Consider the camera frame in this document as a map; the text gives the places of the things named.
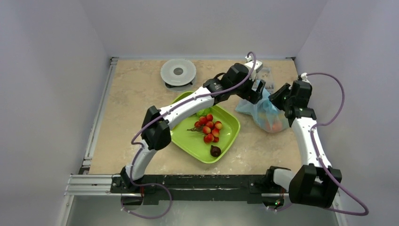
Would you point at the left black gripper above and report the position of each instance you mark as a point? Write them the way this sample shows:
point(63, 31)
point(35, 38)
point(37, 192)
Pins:
point(254, 96)

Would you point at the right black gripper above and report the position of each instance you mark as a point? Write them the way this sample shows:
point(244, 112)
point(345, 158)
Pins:
point(281, 96)

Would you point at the light blue plastic bag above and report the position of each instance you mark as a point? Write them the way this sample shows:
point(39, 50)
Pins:
point(263, 111)

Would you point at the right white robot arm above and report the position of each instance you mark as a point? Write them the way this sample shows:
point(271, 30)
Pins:
point(313, 184)

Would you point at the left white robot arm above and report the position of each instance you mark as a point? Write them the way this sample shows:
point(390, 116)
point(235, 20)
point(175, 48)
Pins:
point(155, 135)

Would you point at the green fake cabbage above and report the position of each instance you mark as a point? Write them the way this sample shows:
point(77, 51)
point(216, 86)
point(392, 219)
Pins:
point(203, 112)

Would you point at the red fake cherry bunch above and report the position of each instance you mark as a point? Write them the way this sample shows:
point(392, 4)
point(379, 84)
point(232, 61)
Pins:
point(208, 127)

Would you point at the dark brown fake fig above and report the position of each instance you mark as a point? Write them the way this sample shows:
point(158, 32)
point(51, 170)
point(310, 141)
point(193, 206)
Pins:
point(215, 151)

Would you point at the clear screw organizer box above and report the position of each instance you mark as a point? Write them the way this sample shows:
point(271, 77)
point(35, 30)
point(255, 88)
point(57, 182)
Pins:
point(266, 75)

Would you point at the green plastic tray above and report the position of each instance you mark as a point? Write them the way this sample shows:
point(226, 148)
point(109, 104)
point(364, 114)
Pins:
point(192, 142)

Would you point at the white filament spool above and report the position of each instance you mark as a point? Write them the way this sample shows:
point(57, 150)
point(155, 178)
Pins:
point(178, 75)

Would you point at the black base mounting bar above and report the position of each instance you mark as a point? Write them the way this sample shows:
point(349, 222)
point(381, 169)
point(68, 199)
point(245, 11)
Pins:
point(151, 189)

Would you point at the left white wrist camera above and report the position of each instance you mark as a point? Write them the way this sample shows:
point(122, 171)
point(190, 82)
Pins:
point(254, 67)

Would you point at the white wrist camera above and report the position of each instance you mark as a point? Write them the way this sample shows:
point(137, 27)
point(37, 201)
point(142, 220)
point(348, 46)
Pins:
point(254, 67)
point(303, 77)

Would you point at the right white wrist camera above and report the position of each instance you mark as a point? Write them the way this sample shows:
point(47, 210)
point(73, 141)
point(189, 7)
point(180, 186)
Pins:
point(303, 77)

